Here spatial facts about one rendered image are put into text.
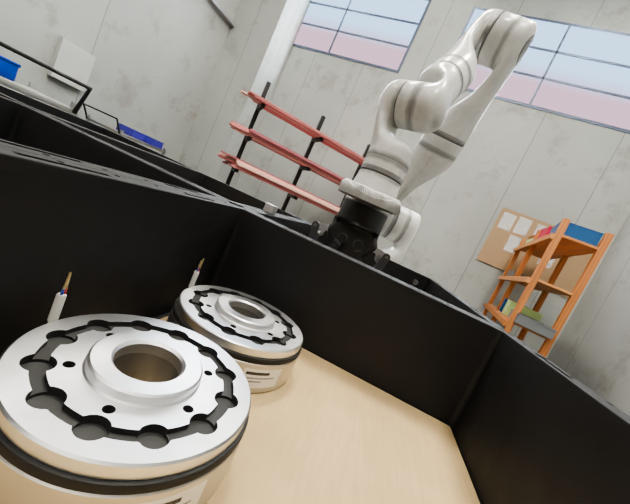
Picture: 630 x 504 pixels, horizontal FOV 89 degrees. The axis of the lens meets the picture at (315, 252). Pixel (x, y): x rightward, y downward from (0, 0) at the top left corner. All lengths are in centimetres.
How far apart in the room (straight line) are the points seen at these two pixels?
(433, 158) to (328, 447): 65
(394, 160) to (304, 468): 41
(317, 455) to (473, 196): 667
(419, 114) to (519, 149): 663
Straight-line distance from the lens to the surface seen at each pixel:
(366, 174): 51
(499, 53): 80
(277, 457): 21
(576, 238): 439
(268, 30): 834
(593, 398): 23
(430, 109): 52
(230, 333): 24
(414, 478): 26
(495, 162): 701
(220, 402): 17
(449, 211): 674
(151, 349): 18
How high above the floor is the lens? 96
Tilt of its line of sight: 6 degrees down
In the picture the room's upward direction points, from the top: 24 degrees clockwise
